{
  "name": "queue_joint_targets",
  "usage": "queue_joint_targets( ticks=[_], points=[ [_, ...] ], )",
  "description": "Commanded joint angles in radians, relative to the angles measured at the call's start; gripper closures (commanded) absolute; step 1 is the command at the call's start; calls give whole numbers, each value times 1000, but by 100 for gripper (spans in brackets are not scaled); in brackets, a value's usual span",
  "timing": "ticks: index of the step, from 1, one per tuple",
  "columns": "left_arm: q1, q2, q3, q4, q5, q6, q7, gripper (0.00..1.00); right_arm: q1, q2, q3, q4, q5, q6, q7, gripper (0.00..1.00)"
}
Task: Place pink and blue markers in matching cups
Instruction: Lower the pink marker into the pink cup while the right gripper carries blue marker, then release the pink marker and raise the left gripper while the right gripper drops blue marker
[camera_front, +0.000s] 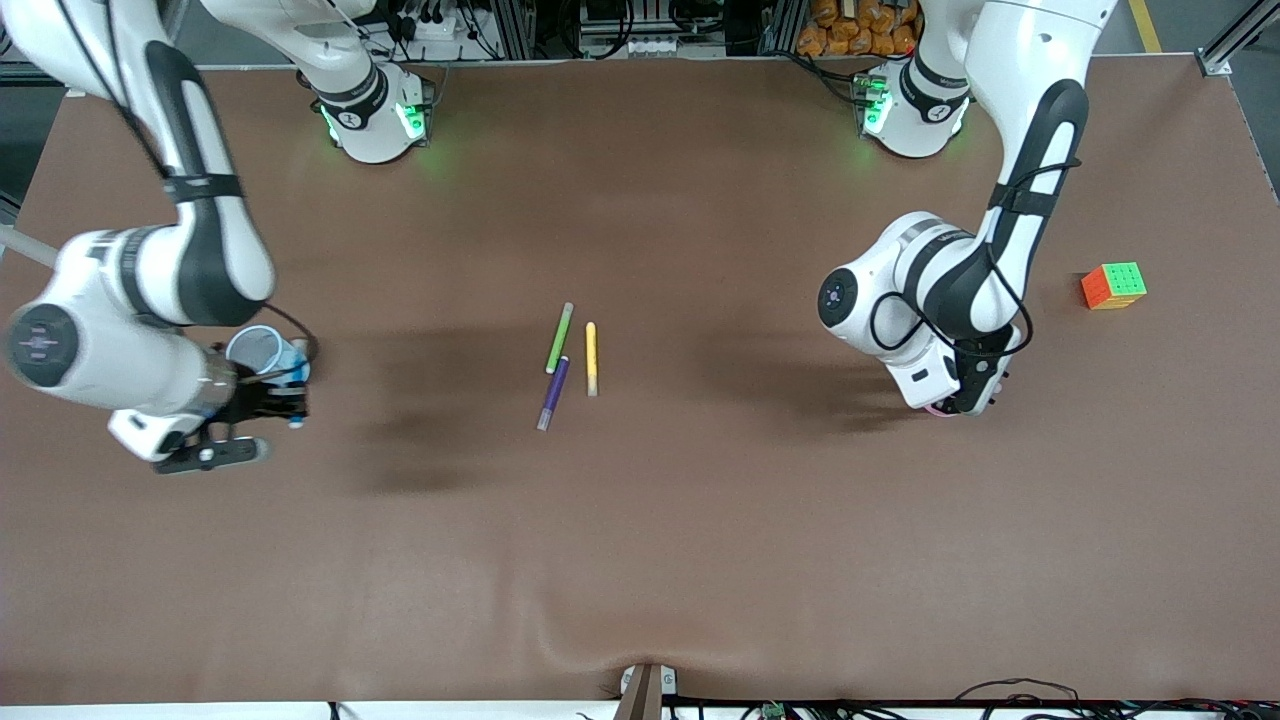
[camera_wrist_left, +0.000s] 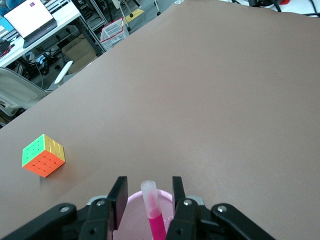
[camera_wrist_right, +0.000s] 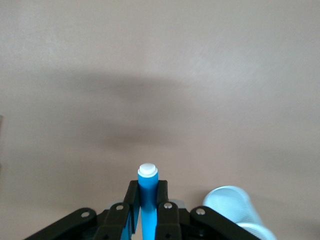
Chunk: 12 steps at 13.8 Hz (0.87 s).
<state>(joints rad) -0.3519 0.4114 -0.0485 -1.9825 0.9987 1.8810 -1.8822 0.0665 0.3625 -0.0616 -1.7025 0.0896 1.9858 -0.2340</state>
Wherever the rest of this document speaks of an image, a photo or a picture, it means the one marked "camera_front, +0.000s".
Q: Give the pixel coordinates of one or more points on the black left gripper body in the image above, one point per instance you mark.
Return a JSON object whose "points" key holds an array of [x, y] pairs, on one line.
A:
{"points": [[981, 377]]}

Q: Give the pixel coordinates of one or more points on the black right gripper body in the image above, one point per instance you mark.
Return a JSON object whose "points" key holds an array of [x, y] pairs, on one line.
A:
{"points": [[250, 400]]}

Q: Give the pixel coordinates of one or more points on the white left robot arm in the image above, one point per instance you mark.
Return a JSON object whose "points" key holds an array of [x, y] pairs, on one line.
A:
{"points": [[1000, 120]]}

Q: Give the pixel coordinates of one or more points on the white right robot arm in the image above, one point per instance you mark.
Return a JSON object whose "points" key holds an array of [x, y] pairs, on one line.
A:
{"points": [[110, 330]]}

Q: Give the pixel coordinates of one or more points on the blue mesh cup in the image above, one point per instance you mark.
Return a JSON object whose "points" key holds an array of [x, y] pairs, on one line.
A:
{"points": [[255, 345]]}

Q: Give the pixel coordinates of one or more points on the pink mesh cup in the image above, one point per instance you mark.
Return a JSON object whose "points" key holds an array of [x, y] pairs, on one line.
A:
{"points": [[940, 409]]}

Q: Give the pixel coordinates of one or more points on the colourful puzzle cube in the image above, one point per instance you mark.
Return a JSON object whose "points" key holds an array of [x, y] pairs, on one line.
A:
{"points": [[1112, 287]]}

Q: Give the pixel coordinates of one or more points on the purple marker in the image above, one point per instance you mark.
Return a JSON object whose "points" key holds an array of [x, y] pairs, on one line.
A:
{"points": [[553, 392]]}

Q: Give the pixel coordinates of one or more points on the green marker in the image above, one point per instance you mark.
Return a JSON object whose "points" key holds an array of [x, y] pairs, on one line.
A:
{"points": [[559, 339]]}

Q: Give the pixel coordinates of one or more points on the yellow marker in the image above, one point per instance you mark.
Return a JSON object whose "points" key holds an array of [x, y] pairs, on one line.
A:
{"points": [[592, 358]]}

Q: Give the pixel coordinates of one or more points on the orange packaged goods pile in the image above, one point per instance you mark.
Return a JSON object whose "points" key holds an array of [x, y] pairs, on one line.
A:
{"points": [[850, 30]]}

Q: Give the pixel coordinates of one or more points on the white power strip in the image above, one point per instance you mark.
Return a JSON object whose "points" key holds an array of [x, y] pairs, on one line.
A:
{"points": [[650, 46], [440, 28]]}

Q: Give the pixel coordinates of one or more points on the aluminium frame profile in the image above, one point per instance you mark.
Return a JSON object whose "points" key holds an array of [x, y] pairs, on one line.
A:
{"points": [[1235, 35]]}

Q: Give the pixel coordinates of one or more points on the metal table edge bracket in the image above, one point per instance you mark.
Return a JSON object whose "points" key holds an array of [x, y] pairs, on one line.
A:
{"points": [[648, 690]]}

